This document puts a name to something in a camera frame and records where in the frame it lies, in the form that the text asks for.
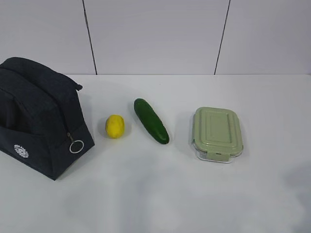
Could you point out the green cucumber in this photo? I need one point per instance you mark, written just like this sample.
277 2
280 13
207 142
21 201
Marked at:
151 121

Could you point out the yellow lemon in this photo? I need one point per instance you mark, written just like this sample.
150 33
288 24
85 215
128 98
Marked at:
115 126

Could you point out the green lid glass container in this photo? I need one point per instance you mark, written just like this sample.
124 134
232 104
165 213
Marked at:
216 135

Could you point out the dark blue lunch bag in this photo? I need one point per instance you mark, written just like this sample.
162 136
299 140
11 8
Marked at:
41 120

